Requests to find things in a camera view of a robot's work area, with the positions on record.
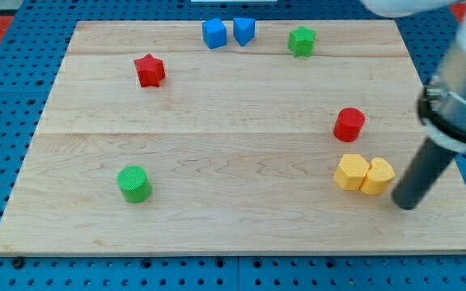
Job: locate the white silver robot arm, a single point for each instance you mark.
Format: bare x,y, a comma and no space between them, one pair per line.
442,104

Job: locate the red star block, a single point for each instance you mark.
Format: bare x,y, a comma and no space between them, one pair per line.
150,70

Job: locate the green star block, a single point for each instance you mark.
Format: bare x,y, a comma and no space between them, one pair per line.
301,41

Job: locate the light wooden board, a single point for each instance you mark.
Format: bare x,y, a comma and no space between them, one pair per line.
237,144

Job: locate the green cylinder block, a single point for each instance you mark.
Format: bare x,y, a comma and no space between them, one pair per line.
133,184

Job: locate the blue cube block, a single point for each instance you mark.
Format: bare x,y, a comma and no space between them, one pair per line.
214,33

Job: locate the blue triangle block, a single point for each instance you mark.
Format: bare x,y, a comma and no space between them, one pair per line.
244,30

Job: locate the red cylinder block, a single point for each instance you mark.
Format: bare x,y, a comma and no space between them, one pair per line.
349,124

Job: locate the yellow hexagon block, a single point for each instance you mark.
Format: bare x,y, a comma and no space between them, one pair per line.
351,171

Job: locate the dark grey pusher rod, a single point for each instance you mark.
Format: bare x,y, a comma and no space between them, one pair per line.
430,161

